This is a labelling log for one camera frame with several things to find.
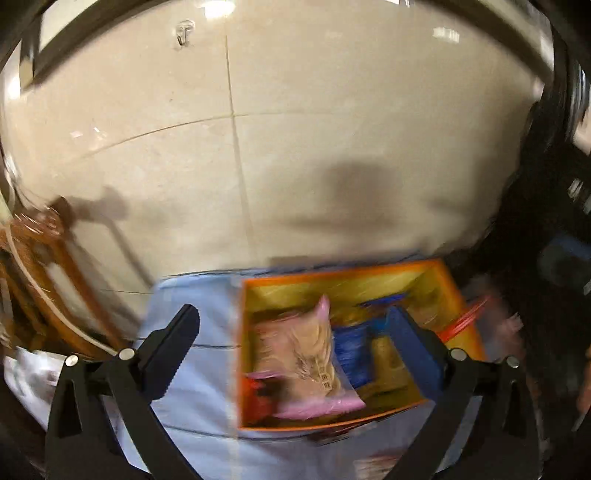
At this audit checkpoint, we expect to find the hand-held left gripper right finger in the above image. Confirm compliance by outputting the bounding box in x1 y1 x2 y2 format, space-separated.
387 306 541 480

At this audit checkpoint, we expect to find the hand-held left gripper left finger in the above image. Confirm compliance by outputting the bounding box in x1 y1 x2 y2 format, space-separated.
44 304 201 480

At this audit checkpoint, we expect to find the blue packet with white print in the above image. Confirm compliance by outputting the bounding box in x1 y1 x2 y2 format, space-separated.
332 295 398 388

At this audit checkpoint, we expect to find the pink-edged snack packet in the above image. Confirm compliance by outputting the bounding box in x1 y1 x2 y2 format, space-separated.
247 295 368 421

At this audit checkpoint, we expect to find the orange cardboard box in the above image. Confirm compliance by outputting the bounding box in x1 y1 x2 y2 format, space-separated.
235 258 488 432

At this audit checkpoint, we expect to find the light blue tablecloth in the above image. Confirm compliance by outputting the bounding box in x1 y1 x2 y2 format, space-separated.
104 265 462 480

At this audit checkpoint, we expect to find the red-edged clear bag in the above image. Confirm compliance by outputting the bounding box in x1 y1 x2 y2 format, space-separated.
436 294 492 344

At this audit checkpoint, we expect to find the red snack packet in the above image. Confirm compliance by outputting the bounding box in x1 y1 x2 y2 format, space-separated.
244 373 283 422

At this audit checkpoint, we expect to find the wooden chair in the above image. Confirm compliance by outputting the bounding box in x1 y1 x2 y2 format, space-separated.
0 208 139 361

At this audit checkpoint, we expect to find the white plastic bag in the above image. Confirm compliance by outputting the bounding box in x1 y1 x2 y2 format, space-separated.
4 346 65 416

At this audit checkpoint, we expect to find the white cable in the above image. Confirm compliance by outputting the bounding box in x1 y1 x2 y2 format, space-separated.
0 222 121 358

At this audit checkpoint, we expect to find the wall hook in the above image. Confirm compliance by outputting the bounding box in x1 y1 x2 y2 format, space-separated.
174 19 194 48

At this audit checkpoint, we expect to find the dark frame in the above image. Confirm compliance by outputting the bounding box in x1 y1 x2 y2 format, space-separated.
28 0 195 86

